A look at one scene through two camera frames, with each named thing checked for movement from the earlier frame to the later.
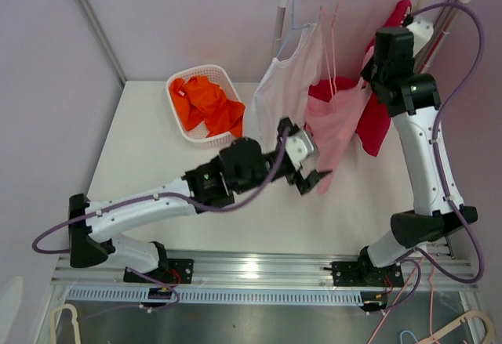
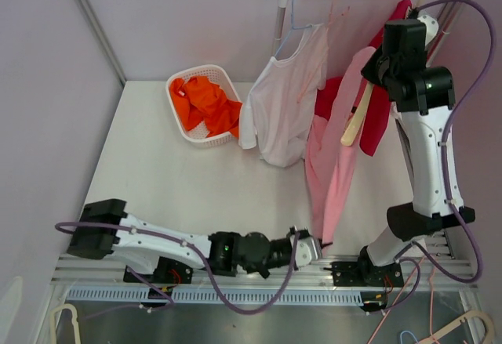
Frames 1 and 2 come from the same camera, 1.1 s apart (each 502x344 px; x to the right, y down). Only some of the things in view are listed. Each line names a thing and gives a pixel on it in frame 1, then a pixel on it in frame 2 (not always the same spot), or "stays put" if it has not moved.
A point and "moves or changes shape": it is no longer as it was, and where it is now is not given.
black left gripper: x=303 y=185 -> x=323 y=244
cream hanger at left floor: x=74 y=320 stays put
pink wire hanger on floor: x=400 y=295 stays put
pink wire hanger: x=332 y=95 -> x=335 y=16
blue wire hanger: x=292 y=28 stays put
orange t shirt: x=200 y=100 stays put
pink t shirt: x=330 y=122 moves or changes shape
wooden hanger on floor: x=472 y=314 stays put
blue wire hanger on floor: x=401 y=335 stays put
